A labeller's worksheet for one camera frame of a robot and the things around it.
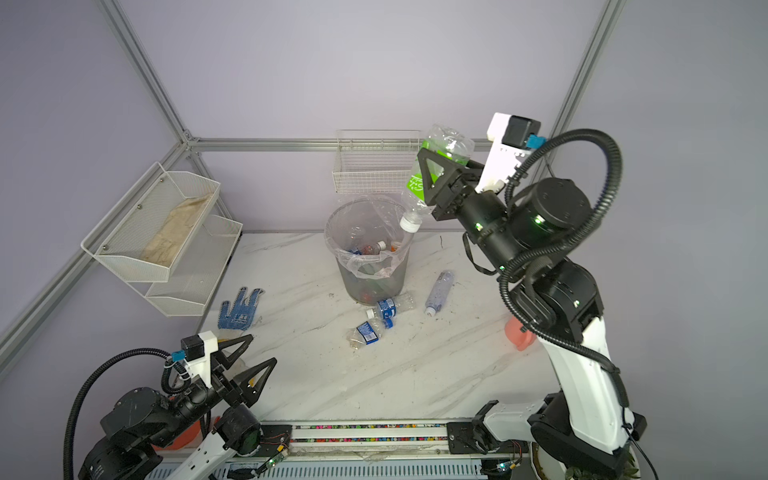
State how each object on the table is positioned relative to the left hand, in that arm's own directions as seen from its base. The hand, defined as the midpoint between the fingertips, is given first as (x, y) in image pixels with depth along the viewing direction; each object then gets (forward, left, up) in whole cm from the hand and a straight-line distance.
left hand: (262, 352), depth 58 cm
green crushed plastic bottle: (+26, -19, -6) cm, 33 cm away
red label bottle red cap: (+40, -28, -11) cm, 50 cm away
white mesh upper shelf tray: (+34, +40, 0) cm, 53 cm away
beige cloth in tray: (+27, +33, +1) cm, 43 cm away
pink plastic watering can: (+15, -66, -26) cm, 72 cm away
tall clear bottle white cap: (+32, -43, -26) cm, 59 cm away
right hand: (+15, -30, +35) cm, 49 cm away
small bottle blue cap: (+17, -19, -27) cm, 37 cm away
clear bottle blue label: (+25, -25, -24) cm, 43 cm away
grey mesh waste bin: (+30, -18, -23) cm, 42 cm away
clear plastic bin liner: (+44, -17, -11) cm, 48 cm away
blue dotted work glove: (+24, +23, -29) cm, 45 cm away
